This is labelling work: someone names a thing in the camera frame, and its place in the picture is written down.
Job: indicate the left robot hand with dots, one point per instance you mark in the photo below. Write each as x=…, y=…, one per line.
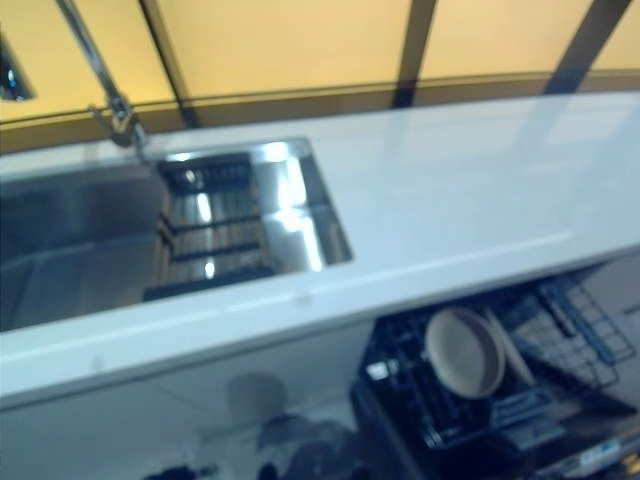
x=175, y=472

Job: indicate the cream round plate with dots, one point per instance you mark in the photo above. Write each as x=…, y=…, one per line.
x=462, y=355
x=517, y=350

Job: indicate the dark right robot leg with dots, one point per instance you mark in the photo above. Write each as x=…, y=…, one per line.
x=325, y=450

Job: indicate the black roll-up drying rack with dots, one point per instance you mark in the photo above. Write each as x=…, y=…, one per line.
x=210, y=225

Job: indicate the stainless steel sink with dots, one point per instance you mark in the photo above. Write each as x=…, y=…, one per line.
x=75, y=240

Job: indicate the chrome gooseneck faucet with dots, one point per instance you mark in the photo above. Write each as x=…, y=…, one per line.
x=112, y=100

